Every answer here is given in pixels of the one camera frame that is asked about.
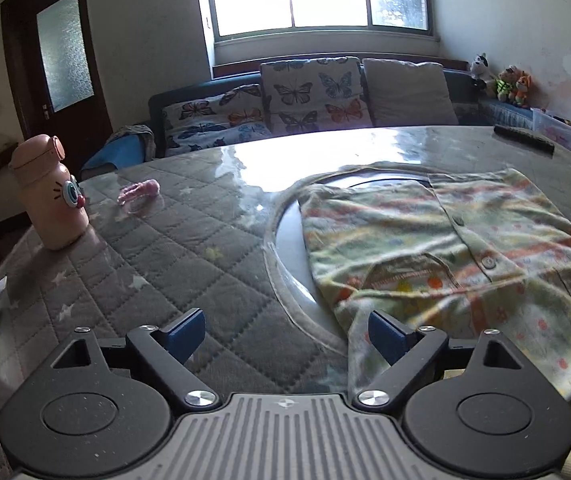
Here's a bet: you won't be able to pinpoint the black remote control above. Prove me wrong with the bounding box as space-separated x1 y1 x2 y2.
494 124 556 153

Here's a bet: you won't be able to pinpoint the black and white plush cow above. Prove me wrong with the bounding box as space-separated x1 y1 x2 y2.
469 52 496 84

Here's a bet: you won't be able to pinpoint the dark wooden door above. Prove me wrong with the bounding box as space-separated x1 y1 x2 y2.
0 0 113 176

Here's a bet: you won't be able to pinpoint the clear plastic storage box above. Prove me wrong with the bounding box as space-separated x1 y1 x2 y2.
530 107 571 154

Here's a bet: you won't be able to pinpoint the grey garment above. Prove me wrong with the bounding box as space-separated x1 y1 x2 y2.
110 124 156 158

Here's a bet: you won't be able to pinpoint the plain pale cushion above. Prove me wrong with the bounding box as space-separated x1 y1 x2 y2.
363 58 459 128

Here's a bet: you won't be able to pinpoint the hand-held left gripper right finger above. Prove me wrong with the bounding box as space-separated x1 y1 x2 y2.
353 310 533 407

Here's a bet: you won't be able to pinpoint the dark blue sofa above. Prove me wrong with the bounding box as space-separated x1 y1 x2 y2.
82 67 541 176

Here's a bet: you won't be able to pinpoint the pink cartoon-eyed water bottle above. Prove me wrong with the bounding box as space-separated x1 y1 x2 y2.
8 134 90 251

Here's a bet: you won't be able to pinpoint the brown plush bear green vest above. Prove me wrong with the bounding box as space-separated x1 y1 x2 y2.
493 65 519 103

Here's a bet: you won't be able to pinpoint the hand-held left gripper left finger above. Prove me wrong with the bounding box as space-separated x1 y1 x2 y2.
52 308 221 408

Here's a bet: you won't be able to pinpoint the floral yellow-green baby shirt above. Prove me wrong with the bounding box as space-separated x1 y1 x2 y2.
298 167 571 466

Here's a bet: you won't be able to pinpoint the long butterfly print cushion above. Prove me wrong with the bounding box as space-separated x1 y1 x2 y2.
162 85 273 152

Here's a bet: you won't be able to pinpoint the round black induction cooktop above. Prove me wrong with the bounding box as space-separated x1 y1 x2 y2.
275 172 433 311

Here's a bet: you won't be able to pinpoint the square butterfly print cushion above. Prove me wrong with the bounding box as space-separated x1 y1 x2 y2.
260 56 371 136

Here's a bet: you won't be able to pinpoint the orange plush fox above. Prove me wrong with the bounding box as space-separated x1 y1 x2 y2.
513 74 536 108

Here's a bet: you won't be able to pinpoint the blue cloth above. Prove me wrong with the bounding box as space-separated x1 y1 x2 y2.
81 135 146 181

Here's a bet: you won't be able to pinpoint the small pink hair clip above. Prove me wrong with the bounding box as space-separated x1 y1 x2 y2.
118 180 161 207

